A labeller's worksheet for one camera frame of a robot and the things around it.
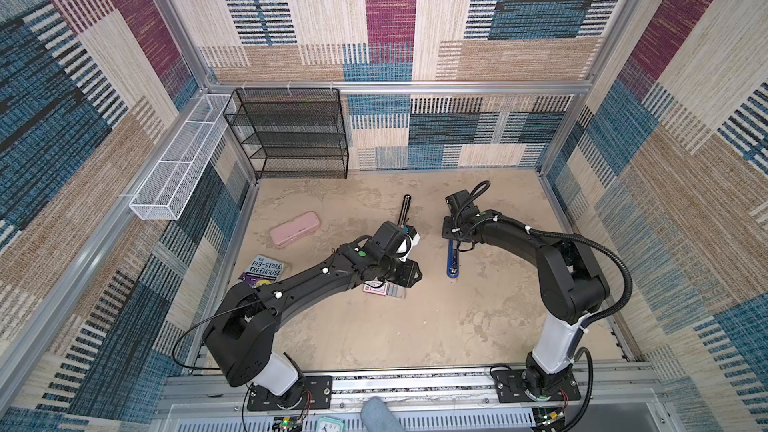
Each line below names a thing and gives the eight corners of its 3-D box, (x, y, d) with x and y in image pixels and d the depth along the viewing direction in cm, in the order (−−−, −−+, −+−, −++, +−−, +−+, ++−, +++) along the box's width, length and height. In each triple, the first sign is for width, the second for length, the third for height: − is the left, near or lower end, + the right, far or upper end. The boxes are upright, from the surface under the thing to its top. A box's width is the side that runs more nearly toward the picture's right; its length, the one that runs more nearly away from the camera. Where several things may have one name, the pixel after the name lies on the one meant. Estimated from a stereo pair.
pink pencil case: (275, 249, 102) (272, 245, 99) (268, 235, 105) (266, 230, 103) (324, 225, 108) (322, 221, 105) (316, 213, 111) (315, 208, 109)
